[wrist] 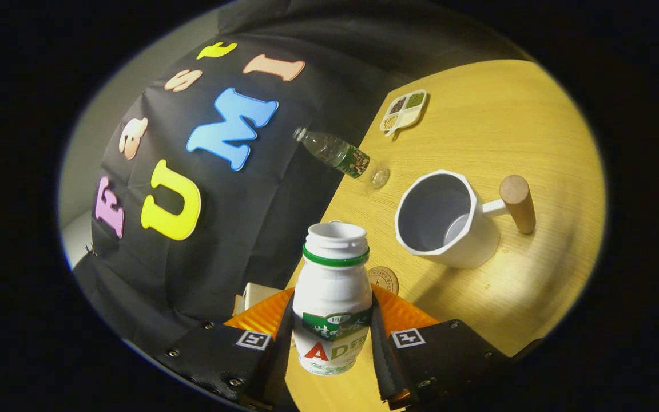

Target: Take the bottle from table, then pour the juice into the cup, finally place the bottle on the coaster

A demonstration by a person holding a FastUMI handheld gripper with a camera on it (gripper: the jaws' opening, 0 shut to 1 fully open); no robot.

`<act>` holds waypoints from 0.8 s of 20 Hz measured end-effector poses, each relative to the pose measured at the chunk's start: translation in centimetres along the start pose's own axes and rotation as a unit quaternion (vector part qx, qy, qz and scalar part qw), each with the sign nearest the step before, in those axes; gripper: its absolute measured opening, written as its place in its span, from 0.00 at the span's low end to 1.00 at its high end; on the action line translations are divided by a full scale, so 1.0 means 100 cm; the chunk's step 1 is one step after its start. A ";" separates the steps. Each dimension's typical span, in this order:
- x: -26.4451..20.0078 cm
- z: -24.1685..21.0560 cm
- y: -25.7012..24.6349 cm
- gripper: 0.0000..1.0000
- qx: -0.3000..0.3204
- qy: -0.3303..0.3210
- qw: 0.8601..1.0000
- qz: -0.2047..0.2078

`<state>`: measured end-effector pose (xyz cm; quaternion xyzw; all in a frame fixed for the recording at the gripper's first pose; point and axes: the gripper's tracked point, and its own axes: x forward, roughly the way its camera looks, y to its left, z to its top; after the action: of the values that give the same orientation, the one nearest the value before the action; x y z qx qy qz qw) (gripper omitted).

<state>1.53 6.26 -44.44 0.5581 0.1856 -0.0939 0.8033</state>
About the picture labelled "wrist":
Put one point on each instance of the black backdrop cloth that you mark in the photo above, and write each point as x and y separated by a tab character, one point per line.
284	200

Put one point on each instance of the white juice bottle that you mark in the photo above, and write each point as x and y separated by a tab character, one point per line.
332	286

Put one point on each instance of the clear plastic water bottle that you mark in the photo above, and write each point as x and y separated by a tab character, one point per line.
338	155

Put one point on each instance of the white flat object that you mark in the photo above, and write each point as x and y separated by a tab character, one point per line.
261	294

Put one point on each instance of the wooden table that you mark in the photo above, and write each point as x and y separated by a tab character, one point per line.
507	114

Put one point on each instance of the white divided seasoning dish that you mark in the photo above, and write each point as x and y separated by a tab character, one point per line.
404	111

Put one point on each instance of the round cork coaster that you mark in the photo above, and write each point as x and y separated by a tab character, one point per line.
385	280

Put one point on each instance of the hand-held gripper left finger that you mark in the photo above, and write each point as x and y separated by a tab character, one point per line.
221	357

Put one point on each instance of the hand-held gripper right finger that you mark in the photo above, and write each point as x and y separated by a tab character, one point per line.
384	366

